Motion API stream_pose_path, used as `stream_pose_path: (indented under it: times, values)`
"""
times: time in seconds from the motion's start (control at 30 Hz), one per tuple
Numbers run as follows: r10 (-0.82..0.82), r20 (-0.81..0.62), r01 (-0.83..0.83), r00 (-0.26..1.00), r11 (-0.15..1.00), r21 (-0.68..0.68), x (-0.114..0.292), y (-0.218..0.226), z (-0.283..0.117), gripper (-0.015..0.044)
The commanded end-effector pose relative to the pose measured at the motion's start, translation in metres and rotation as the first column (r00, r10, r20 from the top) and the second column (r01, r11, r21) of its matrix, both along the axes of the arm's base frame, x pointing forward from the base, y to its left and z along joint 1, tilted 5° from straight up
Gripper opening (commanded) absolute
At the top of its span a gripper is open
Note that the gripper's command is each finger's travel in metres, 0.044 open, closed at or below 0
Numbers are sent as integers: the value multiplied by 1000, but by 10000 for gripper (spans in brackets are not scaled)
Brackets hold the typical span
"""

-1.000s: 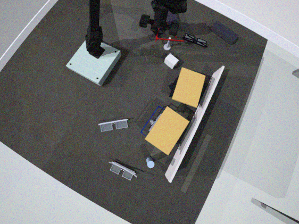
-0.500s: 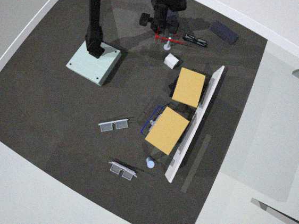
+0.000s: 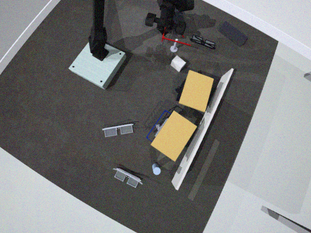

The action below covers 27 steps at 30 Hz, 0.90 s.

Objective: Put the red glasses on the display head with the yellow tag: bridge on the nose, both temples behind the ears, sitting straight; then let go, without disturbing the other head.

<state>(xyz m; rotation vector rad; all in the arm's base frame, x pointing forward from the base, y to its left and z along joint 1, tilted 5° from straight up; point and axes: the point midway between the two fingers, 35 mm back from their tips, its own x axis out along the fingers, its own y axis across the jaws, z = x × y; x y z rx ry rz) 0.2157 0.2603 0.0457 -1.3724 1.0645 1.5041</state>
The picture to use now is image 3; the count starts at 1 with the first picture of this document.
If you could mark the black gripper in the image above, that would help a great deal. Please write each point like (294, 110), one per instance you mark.
(167, 22)

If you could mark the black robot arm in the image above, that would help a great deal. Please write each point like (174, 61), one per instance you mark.
(98, 36)

